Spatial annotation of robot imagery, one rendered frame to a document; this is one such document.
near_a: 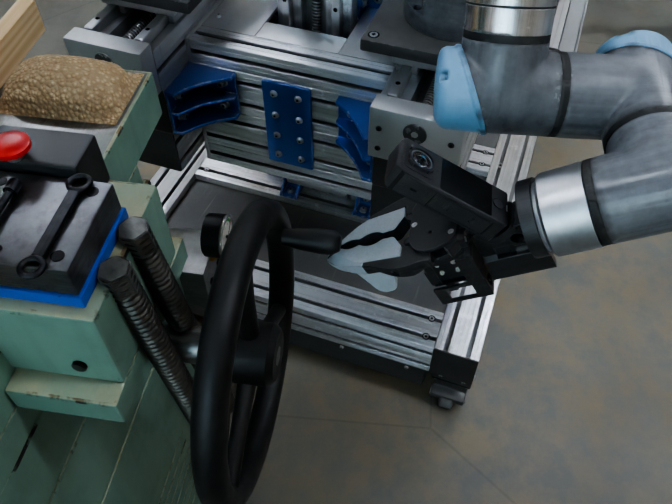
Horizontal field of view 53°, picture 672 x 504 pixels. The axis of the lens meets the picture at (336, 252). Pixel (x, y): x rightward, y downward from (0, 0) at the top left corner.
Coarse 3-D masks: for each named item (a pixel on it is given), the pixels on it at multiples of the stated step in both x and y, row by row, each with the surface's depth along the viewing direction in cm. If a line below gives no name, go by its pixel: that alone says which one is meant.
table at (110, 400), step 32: (0, 96) 73; (64, 128) 69; (96, 128) 69; (128, 128) 71; (128, 160) 72; (0, 352) 53; (0, 384) 53; (32, 384) 54; (64, 384) 54; (96, 384) 54; (128, 384) 55; (0, 416) 54; (96, 416) 55
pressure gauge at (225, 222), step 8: (208, 216) 90; (216, 216) 90; (224, 216) 90; (208, 224) 89; (216, 224) 89; (224, 224) 89; (232, 224) 94; (208, 232) 89; (216, 232) 89; (224, 232) 91; (200, 240) 89; (208, 240) 89; (216, 240) 89; (224, 240) 91; (208, 248) 89; (216, 248) 89; (208, 256) 91; (216, 256) 91
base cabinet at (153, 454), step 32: (160, 384) 90; (128, 416) 81; (160, 416) 92; (96, 448) 73; (128, 448) 81; (160, 448) 93; (64, 480) 66; (96, 480) 74; (128, 480) 82; (160, 480) 95; (192, 480) 111
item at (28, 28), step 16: (32, 0) 78; (16, 16) 76; (32, 16) 78; (0, 32) 74; (16, 32) 75; (32, 32) 78; (0, 48) 73; (16, 48) 76; (0, 64) 73; (16, 64) 76; (0, 80) 73
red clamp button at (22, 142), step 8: (0, 136) 50; (8, 136) 50; (16, 136) 50; (24, 136) 50; (0, 144) 49; (8, 144) 49; (16, 144) 49; (24, 144) 49; (0, 152) 49; (8, 152) 49; (16, 152) 49; (24, 152) 49; (0, 160) 49; (8, 160) 49
